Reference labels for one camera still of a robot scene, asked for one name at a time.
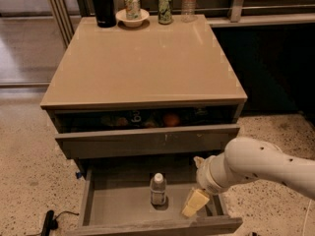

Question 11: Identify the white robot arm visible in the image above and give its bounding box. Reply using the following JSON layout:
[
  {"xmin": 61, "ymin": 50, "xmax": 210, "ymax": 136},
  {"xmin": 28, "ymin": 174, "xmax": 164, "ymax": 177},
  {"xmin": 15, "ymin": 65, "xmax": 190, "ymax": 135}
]
[{"xmin": 181, "ymin": 137, "xmax": 315, "ymax": 217}]

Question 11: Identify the black insulated flask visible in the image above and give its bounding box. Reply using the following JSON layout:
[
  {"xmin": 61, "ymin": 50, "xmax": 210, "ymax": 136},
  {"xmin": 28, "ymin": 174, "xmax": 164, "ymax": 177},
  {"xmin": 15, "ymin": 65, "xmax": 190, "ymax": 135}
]
[{"xmin": 93, "ymin": 0, "xmax": 116, "ymax": 28}]

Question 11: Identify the grey top drawer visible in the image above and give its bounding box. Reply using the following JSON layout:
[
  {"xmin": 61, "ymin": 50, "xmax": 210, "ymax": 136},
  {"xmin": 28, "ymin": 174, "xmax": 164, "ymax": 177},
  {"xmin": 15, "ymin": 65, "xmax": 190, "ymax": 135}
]
[{"xmin": 53, "ymin": 106, "xmax": 241, "ymax": 160}]

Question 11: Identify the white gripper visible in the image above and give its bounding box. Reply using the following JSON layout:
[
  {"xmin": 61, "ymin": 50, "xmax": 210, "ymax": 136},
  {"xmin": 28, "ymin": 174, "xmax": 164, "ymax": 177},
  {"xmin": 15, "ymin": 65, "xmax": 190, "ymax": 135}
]
[{"xmin": 181, "ymin": 153, "xmax": 236, "ymax": 217}]

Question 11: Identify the metal rail bracket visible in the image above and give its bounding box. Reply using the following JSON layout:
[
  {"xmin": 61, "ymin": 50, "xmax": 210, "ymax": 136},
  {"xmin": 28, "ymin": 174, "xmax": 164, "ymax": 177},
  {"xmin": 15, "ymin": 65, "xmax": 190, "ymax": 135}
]
[{"xmin": 228, "ymin": 0, "xmax": 244, "ymax": 23}]

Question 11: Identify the grey middle drawer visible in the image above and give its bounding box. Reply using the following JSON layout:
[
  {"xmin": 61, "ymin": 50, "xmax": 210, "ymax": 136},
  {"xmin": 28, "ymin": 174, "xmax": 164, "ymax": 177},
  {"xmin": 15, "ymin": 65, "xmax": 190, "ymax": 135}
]
[{"xmin": 67, "ymin": 154, "xmax": 242, "ymax": 236}]

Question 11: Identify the grey ledge shelf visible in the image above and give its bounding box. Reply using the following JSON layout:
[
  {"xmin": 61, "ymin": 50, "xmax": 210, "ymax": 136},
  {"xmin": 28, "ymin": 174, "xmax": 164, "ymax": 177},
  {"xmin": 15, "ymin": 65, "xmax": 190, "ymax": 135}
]
[{"xmin": 207, "ymin": 13, "xmax": 315, "ymax": 28}]

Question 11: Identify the grey drawer cabinet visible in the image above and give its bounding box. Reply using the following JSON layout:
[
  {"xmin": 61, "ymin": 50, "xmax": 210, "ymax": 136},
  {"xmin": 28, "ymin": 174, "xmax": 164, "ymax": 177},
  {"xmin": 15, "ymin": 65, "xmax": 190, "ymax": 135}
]
[{"xmin": 39, "ymin": 14, "xmax": 248, "ymax": 236}]

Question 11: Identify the grey drawer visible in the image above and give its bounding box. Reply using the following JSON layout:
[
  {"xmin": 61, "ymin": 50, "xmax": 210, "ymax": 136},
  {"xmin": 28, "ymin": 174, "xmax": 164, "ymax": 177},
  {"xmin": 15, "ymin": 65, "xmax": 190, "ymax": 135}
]
[
  {"xmin": 67, "ymin": 154, "xmax": 242, "ymax": 236},
  {"xmin": 53, "ymin": 106, "xmax": 241, "ymax": 160}
]

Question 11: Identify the green soda can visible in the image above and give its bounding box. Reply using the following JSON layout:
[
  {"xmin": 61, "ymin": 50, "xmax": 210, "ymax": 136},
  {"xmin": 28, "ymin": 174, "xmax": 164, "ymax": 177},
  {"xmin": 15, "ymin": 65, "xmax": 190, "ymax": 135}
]
[{"xmin": 157, "ymin": 0, "xmax": 172, "ymax": 25}]

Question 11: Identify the clear plastic water bottle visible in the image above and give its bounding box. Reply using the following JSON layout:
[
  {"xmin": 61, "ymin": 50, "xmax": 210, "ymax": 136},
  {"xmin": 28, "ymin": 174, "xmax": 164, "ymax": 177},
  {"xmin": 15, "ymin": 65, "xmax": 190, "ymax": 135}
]
[{"xmin": 181, "ymin": 0, "xmax": 197, "ymax": 23}]

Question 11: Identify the black power strip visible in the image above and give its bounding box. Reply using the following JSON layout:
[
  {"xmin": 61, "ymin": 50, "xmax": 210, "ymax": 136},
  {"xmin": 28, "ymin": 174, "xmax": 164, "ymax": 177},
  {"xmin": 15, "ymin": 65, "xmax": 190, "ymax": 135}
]
[{"xmin": 40, "ymin": 210, "xmax": 54, "ymax": 236}]

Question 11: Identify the orange fruit in drawer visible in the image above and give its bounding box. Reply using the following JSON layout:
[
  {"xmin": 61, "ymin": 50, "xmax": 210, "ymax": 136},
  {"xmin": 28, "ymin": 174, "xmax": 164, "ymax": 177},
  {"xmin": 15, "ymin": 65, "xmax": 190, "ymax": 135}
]
[{"xmin": 162, "ymin": 113, "xmax": 180, "ymax": 127}]

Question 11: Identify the blue plastic water bottle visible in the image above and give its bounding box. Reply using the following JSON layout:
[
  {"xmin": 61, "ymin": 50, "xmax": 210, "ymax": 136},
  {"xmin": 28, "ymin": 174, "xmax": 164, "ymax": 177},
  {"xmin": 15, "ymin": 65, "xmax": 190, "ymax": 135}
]
[{"xmin": 150, "ymin": 173, "xmax": 166, "ymax": 206}]

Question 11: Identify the white ceramic bowl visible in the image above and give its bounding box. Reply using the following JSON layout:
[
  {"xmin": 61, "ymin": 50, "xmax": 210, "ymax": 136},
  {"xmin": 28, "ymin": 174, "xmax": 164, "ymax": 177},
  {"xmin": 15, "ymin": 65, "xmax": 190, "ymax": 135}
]
[{"xmin": 116, "ymin": 9, "xmax": 150, "ymax": 29}]

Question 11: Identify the metal window frame post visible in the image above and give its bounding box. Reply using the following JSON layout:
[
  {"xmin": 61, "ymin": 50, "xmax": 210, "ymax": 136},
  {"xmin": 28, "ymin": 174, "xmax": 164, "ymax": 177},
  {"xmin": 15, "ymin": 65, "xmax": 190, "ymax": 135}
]
[{"xmin": 48, "ymin": 0, "xmax": 74, "ymax": 48}]

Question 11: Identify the black power cable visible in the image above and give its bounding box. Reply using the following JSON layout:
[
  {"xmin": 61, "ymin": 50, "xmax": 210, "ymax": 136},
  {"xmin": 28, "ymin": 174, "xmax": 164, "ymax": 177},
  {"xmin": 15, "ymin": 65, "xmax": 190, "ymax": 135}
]
[{"xmin": 52, "ymin": 210, "xmax": 80, "ymax": 230}]

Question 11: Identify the dark snack bag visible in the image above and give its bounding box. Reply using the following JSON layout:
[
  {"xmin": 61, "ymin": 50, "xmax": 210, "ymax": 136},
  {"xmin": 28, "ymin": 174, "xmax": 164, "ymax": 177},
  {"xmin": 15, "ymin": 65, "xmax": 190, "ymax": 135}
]
[{"xmin": 100, "ymin": 110, "xmax": 163, "ymax": 129}]

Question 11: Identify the green can in bowl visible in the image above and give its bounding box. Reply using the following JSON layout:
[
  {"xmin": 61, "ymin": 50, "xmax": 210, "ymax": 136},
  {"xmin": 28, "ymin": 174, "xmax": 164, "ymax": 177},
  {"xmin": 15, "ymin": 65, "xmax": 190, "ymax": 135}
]
[{"xmin": 124, "ymin": 0, "xmax": 141, "ymax": 18}]

